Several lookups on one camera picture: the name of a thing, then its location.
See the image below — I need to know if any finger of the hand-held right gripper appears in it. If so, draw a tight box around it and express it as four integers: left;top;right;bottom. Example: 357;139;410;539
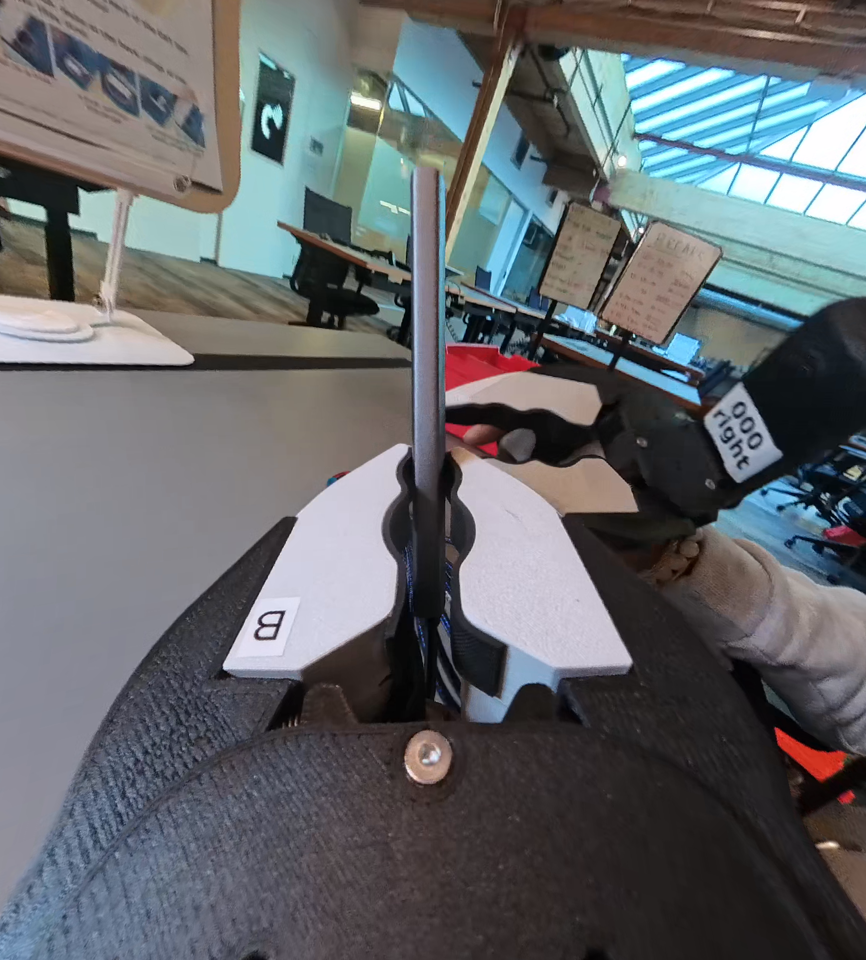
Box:
499;429;641;519
442;371;608;468

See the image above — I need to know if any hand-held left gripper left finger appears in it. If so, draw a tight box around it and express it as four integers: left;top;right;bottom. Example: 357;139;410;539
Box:
221;442;413;714

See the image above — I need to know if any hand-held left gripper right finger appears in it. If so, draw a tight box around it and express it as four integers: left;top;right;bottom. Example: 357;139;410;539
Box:
444;448;634;725

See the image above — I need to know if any red plastic bin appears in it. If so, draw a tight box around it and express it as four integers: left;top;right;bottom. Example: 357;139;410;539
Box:
444;341;548;460

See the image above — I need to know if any grey usb hub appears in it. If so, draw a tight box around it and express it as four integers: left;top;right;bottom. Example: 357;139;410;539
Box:
409;166;449;612

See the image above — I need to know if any person's right forearm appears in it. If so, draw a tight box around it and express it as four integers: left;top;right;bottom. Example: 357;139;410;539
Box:
639;525;866;760

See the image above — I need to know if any handwritten whiteboard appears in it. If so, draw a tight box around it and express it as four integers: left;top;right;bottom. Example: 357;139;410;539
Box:
599;219;725;346
538;201;623;310

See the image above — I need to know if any black office chair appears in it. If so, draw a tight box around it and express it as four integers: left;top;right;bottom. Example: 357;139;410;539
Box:
288;187;381;331

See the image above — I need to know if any wooden top desk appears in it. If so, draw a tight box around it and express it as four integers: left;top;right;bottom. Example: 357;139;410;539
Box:
277;221;471;346

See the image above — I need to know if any black phone sign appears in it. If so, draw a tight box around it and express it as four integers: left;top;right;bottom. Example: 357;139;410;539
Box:
250;51;296;165

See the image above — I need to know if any instruction sheet on white stand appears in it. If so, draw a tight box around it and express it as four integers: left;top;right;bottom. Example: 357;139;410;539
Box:
0;0;242;215

